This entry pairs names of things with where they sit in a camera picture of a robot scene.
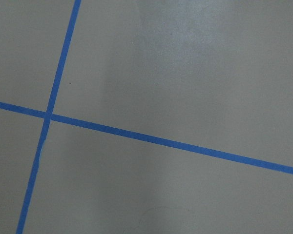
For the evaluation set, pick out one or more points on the blue tape grid lines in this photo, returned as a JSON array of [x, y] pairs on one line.
[[48, 116]]

